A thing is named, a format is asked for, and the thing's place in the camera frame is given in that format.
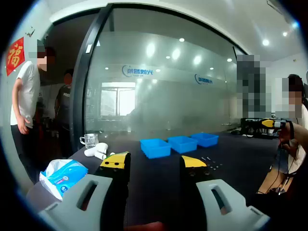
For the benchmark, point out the blue white tissue pack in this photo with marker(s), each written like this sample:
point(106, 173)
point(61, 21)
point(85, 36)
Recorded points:
point(62, 173)

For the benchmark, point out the person's right hand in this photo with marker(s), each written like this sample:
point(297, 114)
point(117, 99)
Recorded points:
point(284, 136)

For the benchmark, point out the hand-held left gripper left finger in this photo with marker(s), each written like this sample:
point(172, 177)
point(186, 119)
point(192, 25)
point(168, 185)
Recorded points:
point(65, 213)

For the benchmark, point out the screws nuts washers group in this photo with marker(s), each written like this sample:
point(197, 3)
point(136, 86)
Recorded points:
point(207, 158)

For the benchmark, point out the red diamond wall decoration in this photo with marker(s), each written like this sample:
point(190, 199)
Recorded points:
point(15, 56)

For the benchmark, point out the black desk equipment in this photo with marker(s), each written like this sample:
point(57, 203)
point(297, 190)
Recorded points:
point(252, 127)

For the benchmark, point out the black door frame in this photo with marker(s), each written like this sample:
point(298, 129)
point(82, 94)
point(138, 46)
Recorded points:
point(80, 96)

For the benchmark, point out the blue logo glass decal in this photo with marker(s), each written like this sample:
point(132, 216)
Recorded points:
point(140, 71)
point(204, 79)

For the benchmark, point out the clear glass mug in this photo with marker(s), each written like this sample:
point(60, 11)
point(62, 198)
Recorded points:
point(90, 140)

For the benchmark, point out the blue plastic bin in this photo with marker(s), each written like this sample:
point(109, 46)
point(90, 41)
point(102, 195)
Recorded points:
point(183, 143)
point(154, 144)
point(205, 138)

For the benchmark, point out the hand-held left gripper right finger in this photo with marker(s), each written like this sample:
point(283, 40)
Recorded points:
point(240, 216)

